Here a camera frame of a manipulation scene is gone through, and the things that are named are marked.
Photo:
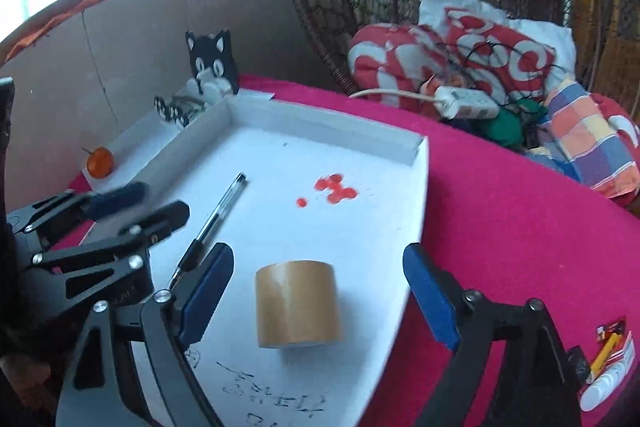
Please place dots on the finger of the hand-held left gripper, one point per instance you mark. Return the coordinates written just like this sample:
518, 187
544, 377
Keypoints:
120, 199
160, 219

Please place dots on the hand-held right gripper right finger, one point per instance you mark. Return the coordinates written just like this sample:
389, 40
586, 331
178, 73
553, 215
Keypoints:
431, 299

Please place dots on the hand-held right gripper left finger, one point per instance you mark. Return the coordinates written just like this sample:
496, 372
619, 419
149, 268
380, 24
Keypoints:
205, 294

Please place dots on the brown tape roll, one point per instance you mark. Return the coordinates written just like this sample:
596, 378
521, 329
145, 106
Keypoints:
295, 302

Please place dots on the white cardboard tray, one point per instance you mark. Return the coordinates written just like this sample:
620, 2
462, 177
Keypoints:
280, 232

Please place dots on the orange tangerine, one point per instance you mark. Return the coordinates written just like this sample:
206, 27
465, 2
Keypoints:
100, 163

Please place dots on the black ballpoint pen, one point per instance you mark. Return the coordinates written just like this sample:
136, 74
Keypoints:
220, 212

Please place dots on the black white patterned object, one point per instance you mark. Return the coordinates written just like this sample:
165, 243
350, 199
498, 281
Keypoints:
175, 109

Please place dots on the red sticker dots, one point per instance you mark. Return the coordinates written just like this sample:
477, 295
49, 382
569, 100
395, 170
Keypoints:
334, 192

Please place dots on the black white cat figure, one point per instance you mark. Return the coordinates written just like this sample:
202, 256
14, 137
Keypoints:
212, 57

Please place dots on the brown cardboard panel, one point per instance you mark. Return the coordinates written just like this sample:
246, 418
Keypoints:
150, 32

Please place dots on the white red scissors pack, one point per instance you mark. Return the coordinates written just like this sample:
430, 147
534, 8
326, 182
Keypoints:
602, 354

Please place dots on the green cloth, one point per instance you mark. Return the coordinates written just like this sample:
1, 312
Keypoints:
500, 129

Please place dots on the small red packet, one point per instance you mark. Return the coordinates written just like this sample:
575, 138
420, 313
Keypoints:
612, 327

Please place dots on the white power strip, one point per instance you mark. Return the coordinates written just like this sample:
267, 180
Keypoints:
465, 103

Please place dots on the plaid cushion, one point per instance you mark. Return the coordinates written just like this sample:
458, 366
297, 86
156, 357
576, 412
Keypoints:
590, 132

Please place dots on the round red white cushion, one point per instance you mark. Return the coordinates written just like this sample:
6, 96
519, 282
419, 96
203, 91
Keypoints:
390, 57

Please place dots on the flat red white cushion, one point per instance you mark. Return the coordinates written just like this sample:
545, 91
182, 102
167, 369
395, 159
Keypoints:
500, 49

